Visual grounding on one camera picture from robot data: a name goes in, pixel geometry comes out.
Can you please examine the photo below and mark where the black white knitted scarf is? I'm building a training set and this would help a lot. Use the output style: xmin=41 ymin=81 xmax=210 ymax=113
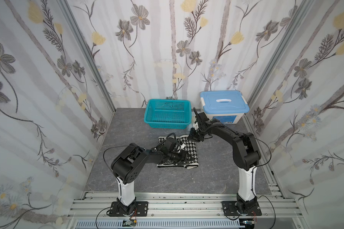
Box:
xmin=156 ymin=135 xmax=199 ymax=169

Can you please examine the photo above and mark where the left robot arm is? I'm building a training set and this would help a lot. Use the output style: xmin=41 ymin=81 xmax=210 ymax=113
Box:
xmin=110 ymin=140 xmax=193 ymax=216

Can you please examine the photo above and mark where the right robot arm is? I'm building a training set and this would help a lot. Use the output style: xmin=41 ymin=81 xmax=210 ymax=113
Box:
xmin=188 ymin=123 xmax=261 ymax=215

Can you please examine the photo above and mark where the teal plastic basket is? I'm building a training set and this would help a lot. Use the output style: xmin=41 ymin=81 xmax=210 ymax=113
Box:
xmin=144 ymin=99 xmax=192 ymax=129

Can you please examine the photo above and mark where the bag of blue masks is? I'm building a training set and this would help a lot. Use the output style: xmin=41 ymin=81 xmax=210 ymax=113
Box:
xmin=186 ymin=124 xmax=193 ymax=133

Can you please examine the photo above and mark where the white box with blue lid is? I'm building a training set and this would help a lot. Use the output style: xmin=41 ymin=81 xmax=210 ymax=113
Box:
xmin=200 ymin=90 xmax=250 ymax=124

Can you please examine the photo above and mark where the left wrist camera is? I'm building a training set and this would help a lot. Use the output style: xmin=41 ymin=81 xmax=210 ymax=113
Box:
xmin=161 ymin=133 xmax=181 ymax=153

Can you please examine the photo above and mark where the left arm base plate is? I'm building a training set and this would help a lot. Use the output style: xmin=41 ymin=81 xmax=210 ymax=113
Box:
xmin=107 ymin=201 xmax=149 ymax=217

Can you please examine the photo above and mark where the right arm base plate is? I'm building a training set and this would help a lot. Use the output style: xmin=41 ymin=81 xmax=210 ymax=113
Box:
xmin=221 ymin=199 xmax=262 ymax=217

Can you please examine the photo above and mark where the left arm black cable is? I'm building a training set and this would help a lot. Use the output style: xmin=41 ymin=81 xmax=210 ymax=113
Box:
xmin=103 ymin=145 xmax=130 ymax=178

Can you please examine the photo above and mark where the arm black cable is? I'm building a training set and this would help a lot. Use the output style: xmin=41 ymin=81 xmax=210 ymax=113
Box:
xmin=257 ymin=195 xmax=277 ymax=229
xmin=103 ymin=145 xmax=130 ymax=178

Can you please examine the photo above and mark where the white slotted cable duct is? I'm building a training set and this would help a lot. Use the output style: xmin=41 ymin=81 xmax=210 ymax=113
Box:
xmin=73 ymin=219 xmax=245 ymax=229

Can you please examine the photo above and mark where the aluminium rail frame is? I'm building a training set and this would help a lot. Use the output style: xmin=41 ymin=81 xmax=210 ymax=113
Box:
xmin=65 ymin=183 xmax=308 ymax=229

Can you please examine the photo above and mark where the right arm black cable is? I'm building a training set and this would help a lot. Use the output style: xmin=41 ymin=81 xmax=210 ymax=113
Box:
xmin=257 ymin=195 xmax=277 ymax=229

